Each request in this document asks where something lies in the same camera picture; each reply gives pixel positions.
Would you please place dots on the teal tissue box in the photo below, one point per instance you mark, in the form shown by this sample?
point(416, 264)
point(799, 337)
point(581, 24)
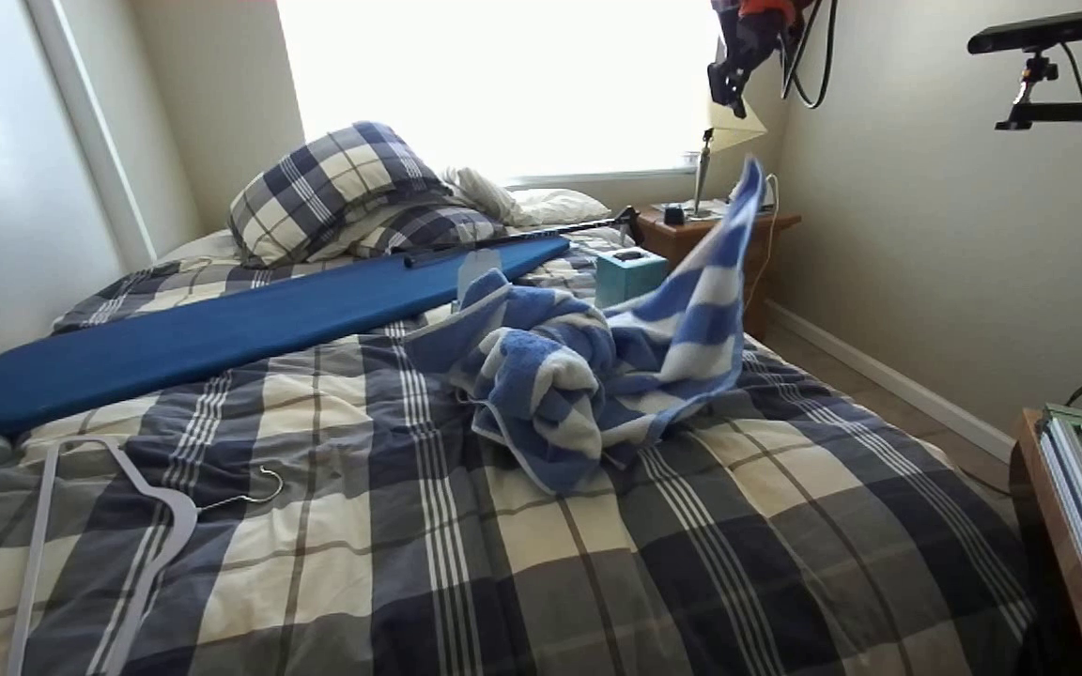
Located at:
point(625, 273)

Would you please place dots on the blue white striped towel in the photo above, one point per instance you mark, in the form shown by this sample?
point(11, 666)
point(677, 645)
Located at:
point(561, 383)

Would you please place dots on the blue ironing board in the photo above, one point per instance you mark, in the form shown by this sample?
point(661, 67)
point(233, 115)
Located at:
point(80, 368)

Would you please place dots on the plaid pillow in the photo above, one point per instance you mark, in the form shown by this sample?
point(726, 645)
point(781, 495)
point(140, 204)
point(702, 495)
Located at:
point(352, 184)

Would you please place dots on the wooden nightstand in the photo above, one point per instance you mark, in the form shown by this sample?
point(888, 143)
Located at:
point(675, 243)

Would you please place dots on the blue plaid duvet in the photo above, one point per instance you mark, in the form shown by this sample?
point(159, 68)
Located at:
point(352, 524)

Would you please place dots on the white bedside lamp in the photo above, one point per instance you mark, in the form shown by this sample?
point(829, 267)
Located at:
point(726, 124)

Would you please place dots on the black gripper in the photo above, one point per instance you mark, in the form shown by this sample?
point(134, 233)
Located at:
point(747, 37)

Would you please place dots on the black camera on stand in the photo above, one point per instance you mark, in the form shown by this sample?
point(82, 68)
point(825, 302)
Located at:
point(1033, 39)

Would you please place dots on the white plastic clothes hanger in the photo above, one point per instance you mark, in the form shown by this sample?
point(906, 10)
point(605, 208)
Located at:
point(99, 545)

